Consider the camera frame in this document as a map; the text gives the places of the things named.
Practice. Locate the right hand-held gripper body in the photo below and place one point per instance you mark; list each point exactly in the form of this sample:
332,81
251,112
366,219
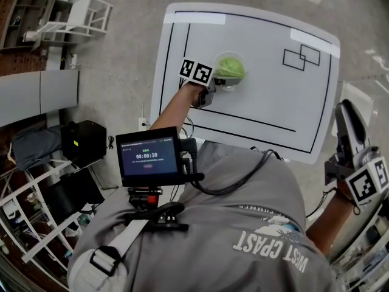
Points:
363,185

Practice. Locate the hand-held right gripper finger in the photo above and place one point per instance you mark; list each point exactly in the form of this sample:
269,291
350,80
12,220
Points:
342,138
360,146

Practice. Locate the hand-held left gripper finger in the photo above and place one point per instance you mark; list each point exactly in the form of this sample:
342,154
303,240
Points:
226,81

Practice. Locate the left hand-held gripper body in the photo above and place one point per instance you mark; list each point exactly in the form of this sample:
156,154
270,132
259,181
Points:
197,73

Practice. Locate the green cabbage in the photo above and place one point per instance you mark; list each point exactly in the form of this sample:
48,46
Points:
231,67

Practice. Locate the white plate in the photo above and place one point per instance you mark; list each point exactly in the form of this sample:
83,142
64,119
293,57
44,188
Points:
228,54

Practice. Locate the person's right forearm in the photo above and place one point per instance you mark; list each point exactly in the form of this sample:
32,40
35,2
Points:
328,224

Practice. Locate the person's left forearm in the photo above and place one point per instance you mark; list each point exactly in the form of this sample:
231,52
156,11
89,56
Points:
173,111

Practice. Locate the white table with black lines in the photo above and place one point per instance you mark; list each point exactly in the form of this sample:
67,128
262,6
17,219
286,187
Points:
267,102

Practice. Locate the white cluttered shelf unit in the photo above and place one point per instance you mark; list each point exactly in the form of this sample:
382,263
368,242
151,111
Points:
373,239

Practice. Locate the white socket adapter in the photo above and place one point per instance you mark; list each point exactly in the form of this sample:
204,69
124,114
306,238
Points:
143,123

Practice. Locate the black monitor screen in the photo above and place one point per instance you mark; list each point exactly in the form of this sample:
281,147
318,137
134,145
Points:
149,157

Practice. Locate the white power strip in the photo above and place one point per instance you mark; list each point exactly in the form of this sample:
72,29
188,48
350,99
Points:
73,61

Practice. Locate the black box with yellow sticker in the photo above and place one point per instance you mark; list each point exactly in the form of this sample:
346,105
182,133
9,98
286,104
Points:
85,141

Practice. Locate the white wooden chair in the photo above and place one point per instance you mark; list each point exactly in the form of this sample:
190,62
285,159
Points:
79,14

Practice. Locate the grey cabinet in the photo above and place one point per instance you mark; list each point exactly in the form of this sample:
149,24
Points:
57,90

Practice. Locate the person's grey printed shirt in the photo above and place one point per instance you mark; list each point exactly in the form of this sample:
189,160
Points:
212,239

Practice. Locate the black folding chair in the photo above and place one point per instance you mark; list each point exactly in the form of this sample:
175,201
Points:
76,193

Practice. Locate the white pot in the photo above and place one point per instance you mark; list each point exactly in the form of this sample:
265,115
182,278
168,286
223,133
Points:
30,36

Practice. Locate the blue-grey cloth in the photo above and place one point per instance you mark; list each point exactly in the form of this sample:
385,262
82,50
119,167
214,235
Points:
33,148

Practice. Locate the grey shelf unit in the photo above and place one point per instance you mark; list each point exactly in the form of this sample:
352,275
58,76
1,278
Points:
9,35

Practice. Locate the white metal shelf rack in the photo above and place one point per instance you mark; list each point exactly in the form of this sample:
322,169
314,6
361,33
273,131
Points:
18,195

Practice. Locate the black monitor mount clamp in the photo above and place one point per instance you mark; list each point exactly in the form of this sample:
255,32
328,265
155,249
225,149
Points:
165,214

